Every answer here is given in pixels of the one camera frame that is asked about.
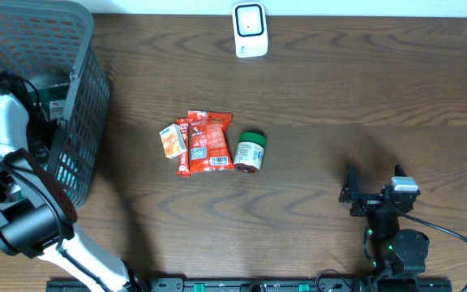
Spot green lid jar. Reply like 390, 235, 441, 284
233, 131, 267, 173

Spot red snack bag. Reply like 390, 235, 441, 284
188, 110, 234, 174

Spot orange Kleenex tissue pack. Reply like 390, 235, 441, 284
160, 123, 186, 159

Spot green 3M gloves package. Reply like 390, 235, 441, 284
27, 84, 70, 122

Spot red candy bar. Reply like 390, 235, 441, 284
176, 118, 191, 178

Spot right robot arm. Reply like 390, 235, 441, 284
339, 165, 430, 292

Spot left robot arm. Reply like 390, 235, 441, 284
0, 71, 149, 291

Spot white barcode scanner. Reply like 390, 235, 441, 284
232, 2, 269, 58

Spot grey plastic mesh basket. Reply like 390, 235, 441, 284
0, 1, 110, 208

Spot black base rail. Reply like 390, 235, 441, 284
45, 277, 454, 292

